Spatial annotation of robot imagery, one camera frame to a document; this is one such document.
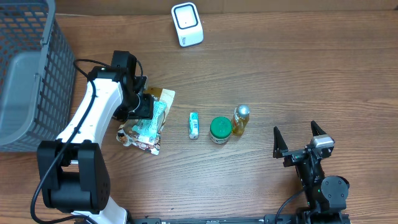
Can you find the grey plastic mesh basket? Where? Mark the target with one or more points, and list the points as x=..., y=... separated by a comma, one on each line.
x=37, y=75

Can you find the yellow juice bottle silver cap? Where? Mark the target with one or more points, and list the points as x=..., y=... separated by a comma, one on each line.
x=240, y=119

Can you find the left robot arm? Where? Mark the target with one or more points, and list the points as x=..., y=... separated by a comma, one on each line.
x=73, y=175

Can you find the teal white snack packet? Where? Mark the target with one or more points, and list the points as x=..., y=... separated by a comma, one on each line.
x=147, y=129

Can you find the green lid white jar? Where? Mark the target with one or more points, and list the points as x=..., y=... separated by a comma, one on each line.
x=220, y=130

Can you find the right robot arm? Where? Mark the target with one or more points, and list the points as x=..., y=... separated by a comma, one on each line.
x=326, y=195

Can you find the teal white tissue pack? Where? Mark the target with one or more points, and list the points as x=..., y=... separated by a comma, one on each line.
x=193, y=125

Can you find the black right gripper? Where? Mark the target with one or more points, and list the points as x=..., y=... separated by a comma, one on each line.
x=300, y=154

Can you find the white barcode scanner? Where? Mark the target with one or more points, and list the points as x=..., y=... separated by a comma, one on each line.
x=187, y=24

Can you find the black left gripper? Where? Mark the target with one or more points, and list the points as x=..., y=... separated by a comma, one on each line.
x=147, y=110

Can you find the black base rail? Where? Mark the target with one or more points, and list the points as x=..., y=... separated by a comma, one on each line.
x=214, y=220

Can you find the brown white snack packet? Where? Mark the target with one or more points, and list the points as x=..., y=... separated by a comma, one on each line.
x=127, y=137

